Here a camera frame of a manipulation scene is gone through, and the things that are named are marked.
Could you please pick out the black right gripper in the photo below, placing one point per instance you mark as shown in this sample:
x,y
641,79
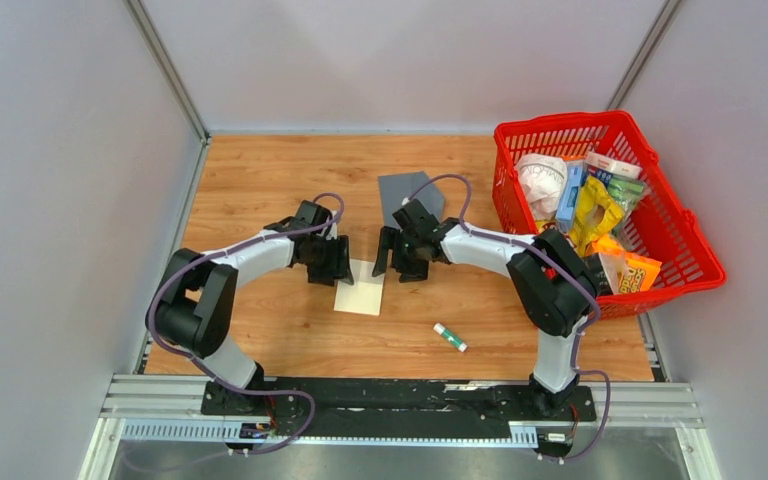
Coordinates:
x,y
410,272

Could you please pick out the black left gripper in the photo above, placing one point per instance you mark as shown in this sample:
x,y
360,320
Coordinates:
x,y
338,268

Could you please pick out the white letter paper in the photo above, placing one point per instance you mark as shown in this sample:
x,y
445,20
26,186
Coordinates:
x,y
364,297

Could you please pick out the grey-blue paper envelope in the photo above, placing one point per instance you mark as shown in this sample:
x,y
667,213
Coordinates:
x,y
394,190

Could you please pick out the green white glue stick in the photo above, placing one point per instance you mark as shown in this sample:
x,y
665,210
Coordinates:
x,y
453,339

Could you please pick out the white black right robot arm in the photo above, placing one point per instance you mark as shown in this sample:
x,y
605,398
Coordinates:
x,y
556,287

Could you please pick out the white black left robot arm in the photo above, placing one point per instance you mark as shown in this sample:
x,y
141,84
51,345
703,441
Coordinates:
x,y
191,311

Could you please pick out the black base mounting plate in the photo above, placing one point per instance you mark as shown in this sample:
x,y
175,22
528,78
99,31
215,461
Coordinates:
x,y
392,408

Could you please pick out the white crumpled plastic bag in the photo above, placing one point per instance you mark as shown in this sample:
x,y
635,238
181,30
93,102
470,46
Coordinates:
x,y
542,179

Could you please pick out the blue box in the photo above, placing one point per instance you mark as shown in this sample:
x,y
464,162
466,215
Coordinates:
x,y
565,212

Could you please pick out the yellow Lays chips bag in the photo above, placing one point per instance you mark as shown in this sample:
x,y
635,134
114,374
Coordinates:
x,y
595,215

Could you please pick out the white red carton box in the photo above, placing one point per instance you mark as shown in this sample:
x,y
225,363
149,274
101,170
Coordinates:
x,y
613,166

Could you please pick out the orange snack bag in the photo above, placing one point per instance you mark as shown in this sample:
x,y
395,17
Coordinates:
x,y
626,272

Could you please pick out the green snack packet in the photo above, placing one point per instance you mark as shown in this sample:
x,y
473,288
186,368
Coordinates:
x,y
627,192

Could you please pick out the red plastic shopping basket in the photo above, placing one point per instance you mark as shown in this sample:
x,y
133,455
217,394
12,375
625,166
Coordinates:
x,y
660,227

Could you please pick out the aluminium frame rail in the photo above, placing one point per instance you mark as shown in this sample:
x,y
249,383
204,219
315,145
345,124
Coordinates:
x,y
621,420

